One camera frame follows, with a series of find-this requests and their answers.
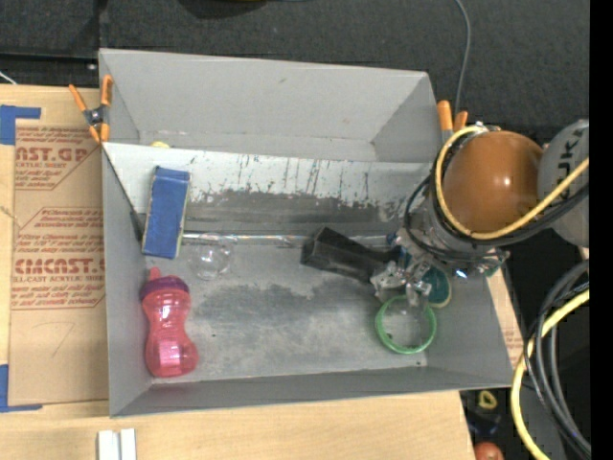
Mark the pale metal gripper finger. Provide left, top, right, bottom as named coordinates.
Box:
left=404, top=275, right=432, bottom=350
left=370, top=262, right=402, bottom=302

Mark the dark green disc yellow rim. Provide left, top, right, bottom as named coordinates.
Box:
left=422, top=265, right=453, bottom=310

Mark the dark green flat block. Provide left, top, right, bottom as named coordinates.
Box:
left=299, top=225, right=404, bottom=286

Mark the grey metal bin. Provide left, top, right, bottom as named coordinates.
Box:
left=98, top=48, right=516, bottom=419

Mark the clear glass thing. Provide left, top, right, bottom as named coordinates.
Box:
left=185, top=234, right=238, bottom=282

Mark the pink plastic bottle purple lid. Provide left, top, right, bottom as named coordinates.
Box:
left=138, top=265, right=200, bottom=380

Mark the blue sponge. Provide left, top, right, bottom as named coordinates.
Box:
left=141, top=164, right=192, bottom=261

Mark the brown cardboard board red print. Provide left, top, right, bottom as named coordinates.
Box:
left=0, top=82, right=527, bottom=414

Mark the green ring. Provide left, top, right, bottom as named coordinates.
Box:
left=374, top=294, right=439, bottom=356

